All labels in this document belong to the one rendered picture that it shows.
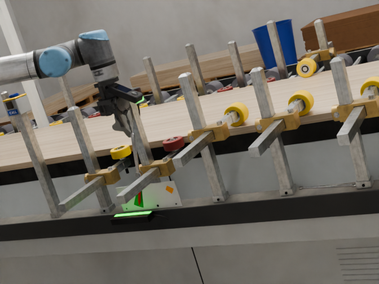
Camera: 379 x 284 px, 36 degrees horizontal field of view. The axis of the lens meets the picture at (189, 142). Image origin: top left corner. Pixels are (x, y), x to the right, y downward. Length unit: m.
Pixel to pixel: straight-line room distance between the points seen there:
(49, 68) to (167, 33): 8.67
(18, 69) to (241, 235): 0.94
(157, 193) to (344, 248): 0.71
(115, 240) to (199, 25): 7.96
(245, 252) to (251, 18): 7.54
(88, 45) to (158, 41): 8.65
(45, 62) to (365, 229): 1.12
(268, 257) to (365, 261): 0.37
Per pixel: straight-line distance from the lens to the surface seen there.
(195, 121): 1.96
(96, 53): 1.96
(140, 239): 2.31
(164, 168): 2.08
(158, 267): 2.61
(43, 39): 12.23
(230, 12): 9.82
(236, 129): 2.14
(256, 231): 2.07
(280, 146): 1.88
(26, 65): 1.86
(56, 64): 1.83
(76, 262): 2.87
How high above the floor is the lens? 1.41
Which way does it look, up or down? 14 degrees down
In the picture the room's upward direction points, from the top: 17 degrees counter-clockwise
